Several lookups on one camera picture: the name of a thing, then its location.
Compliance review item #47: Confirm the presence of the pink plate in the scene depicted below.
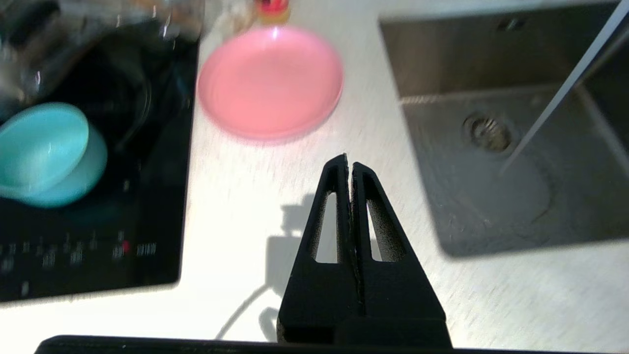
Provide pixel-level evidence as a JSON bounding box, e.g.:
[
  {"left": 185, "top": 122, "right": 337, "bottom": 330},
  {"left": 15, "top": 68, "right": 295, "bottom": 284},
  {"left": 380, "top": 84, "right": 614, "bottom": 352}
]
[{"left": 197, "top": 26, "right": 344, "bottom": 143}]

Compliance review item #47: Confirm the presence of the running water stream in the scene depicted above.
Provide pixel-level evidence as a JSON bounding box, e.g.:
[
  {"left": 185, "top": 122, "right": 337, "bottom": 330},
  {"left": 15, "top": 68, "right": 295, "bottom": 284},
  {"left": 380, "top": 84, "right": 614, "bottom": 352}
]
[{"left": 499, "top": 0, "right": 629, "bottom": 176}]

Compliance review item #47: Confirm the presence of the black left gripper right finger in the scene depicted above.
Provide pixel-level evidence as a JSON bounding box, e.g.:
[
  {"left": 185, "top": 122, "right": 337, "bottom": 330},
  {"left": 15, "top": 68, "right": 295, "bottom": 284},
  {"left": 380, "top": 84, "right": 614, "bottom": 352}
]
[{"left": 335, "top": 162, "right": 452, "bottom": 347}]

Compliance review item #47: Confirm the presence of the stainless steel sink basin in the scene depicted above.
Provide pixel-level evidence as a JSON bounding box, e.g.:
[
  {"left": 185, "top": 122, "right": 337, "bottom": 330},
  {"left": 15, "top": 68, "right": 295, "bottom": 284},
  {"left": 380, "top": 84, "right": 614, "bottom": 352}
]
[{"left": 378, "top": 2, "right": 629, "bottom": 259}]

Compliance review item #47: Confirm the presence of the black induction cooktop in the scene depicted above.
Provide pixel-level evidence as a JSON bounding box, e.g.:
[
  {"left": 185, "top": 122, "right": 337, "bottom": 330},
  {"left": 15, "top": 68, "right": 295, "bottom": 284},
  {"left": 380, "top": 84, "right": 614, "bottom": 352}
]
[{"left": 0, "top": 25, "right": 200, "bottom": 301}]

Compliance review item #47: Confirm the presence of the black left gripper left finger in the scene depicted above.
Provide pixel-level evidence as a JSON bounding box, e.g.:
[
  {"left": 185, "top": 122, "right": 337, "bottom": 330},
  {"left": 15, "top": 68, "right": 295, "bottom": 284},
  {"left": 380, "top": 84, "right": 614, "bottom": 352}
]
[{"left": 277, "top": 153, "right": 363, "bottom": 345}]

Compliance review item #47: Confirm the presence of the round metal drain strainer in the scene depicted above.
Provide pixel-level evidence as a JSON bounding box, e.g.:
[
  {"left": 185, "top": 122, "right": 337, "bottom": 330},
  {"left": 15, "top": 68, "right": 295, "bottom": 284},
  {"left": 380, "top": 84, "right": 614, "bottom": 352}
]
[{"left": 462, "top": 112, "right": 514, "bottom": 153}]

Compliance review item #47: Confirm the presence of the clear glass bowl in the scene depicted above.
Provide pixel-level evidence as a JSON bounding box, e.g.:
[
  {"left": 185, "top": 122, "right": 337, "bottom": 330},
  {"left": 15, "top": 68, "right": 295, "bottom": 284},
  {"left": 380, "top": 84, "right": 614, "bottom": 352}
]
[{"left": 0, "top": 0, "right": 204, "bottom": 116}]

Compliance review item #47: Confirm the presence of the orange dish soap bottle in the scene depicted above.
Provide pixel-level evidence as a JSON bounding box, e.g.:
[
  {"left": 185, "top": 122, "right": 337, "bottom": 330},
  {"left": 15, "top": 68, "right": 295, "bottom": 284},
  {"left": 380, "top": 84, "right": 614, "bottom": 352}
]
[{"left": 256, "top": 0, "right": 290, "bottom": 23}]

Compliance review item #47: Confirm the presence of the teal bowl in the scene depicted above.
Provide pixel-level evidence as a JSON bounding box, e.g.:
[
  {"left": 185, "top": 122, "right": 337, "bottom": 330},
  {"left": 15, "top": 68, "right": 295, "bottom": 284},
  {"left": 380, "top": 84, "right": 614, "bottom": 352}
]
[{"left": 0, "top": 102, "right": 108, "bottom": 208}]

